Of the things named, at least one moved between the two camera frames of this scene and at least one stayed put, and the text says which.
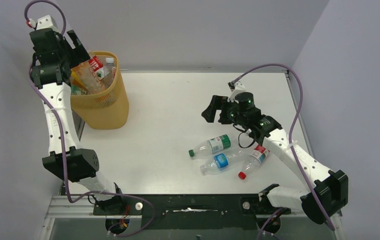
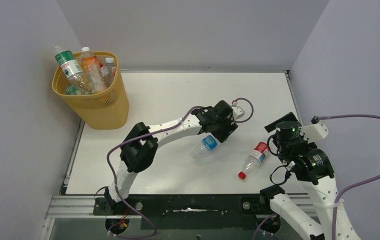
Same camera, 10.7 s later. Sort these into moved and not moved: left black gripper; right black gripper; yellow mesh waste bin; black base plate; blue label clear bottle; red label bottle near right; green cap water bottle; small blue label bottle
Moved: blue label clear bottle; left black gripper; green cap water bottle; right black gripper
Not moved: black base plate; red label bottle near right; yellow mesh waste bin; small blue label bottle
